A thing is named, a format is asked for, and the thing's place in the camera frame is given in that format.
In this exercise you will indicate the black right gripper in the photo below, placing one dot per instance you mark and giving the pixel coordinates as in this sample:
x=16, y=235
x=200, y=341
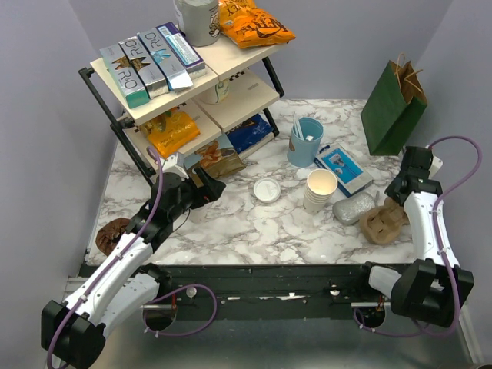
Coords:
x=390, y=190

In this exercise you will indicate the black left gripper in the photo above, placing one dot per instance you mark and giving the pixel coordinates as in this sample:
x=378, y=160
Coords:
x=211, y=190

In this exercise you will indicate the brown cardboard cup carrier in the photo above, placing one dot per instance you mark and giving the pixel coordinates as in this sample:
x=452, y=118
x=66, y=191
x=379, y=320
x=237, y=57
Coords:
x=382, y=225

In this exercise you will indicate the white paper cup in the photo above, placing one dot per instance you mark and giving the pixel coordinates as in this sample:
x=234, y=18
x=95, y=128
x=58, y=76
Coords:
x=198, y=215

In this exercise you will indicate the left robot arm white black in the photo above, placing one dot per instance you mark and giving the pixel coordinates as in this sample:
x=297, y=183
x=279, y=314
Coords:
x=76, y=330

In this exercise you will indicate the brown snack bag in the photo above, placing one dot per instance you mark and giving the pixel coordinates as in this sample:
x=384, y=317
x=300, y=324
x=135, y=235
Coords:
x=218, y=158

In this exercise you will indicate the blue razor box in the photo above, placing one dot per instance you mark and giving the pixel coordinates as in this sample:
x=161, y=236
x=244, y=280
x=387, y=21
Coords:
x=351, y=177

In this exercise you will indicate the silver glitter pouch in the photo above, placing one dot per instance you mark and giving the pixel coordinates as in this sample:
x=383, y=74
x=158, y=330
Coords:
x=350, y=210

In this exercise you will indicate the yellow snack bag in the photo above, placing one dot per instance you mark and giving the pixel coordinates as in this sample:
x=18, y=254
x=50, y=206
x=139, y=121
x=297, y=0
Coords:
x=169, y=131

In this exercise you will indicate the blue snack bag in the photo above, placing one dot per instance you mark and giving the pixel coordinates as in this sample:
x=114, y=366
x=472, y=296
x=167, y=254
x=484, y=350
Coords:
x=249, y=133

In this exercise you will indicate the green paper bag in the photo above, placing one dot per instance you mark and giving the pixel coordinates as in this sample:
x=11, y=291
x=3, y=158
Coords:
x=394, y=108

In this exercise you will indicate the stack of white paper cups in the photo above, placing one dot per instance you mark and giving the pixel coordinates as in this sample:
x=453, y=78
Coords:
x=320, y=186

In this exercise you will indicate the light blue cup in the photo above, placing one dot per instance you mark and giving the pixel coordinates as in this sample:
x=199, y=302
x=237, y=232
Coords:
x=301, y=152

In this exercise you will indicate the white stirrers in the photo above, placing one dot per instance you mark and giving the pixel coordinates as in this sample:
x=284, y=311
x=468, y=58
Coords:
x=298, y=130

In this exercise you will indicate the blue RO box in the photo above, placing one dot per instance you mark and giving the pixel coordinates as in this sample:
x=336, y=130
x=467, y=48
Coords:
x=177, y=77

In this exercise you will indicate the brown RO box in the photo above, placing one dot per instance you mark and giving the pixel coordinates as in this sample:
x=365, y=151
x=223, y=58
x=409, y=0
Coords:
x=150, y=74

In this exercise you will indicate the purple white box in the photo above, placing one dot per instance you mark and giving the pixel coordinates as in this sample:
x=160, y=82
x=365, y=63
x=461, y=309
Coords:
x=191, y=60

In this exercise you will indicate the teal RO box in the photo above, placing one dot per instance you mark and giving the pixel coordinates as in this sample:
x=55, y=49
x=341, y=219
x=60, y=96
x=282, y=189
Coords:
x=124, y=76

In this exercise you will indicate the grey canister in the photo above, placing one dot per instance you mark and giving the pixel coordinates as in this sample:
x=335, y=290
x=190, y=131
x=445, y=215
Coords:
x=198, y=21

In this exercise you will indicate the orange chips bag top shelf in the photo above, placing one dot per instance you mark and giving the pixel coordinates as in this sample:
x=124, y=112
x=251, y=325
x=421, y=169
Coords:
x=250, y=26

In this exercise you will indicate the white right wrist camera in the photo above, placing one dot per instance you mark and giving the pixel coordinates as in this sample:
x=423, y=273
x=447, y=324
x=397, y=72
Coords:
x=434, y=163

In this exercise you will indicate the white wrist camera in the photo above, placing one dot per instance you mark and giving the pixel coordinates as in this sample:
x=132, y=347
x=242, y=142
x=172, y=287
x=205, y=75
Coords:
x=175, y=164
x=434, y=163

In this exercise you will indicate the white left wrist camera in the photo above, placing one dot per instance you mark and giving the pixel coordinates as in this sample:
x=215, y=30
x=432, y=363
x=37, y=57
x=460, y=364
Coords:
x=175, y=164

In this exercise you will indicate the black frame beige shelf rack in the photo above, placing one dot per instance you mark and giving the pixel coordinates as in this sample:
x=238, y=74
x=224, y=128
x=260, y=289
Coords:
x=253, y=87

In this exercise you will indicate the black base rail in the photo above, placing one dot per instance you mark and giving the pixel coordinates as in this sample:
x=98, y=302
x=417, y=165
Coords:
x=231, y=292

